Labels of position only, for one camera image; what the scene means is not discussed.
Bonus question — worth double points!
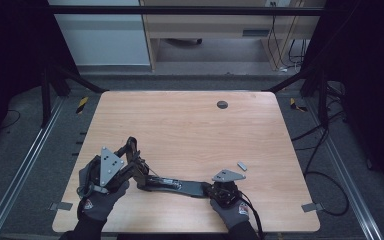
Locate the grey tape tab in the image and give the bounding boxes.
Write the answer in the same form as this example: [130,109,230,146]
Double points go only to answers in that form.
[301,202,325,213]
[48,201,74,212]

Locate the white cabinet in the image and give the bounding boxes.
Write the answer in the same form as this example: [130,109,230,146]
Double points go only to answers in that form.
[48,0,151,67]

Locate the black metal frame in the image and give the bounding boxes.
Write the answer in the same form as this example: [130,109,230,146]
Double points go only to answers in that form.
[39,63,110,128]
[261,66,330,128]

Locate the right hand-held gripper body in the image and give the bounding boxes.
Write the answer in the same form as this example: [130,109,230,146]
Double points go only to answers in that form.
[208,168,247,209]

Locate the black hanging cable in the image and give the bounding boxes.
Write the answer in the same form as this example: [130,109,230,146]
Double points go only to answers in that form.
[267,1,283,70]

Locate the black stapler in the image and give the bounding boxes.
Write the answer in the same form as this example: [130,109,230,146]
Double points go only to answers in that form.
[125,135,214,199]

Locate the aluminium rail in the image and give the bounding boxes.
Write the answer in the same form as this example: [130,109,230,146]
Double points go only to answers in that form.
[0,96,66,240]
[304,98,384,240]

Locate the person's right hand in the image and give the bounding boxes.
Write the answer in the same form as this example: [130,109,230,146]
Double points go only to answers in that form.
[209,199,251,231]

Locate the black looped cable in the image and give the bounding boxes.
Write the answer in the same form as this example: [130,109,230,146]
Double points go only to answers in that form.
[287,38,310,67]

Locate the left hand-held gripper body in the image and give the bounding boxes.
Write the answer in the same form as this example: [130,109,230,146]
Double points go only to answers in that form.
[87,146,132,195]

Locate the black curtain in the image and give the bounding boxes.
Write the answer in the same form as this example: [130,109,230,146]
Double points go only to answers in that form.
[0,0,51,161]
[313,0,384,194]

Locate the yellow black tape strip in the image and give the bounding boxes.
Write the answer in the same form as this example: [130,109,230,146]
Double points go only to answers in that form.
[75,96,90,115]
[289,97,309,113]

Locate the black floor cable loop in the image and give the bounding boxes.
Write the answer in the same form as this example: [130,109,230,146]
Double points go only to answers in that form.
[304,170,350,217]

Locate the thin black floor cable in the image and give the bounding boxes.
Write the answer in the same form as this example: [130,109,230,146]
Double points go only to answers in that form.
[0,109,22,130]

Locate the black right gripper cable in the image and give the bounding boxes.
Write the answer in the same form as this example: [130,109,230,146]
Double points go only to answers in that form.
[238,191,265,239]

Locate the person's left hand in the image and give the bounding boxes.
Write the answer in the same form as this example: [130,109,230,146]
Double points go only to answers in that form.
[77,159,130,222]

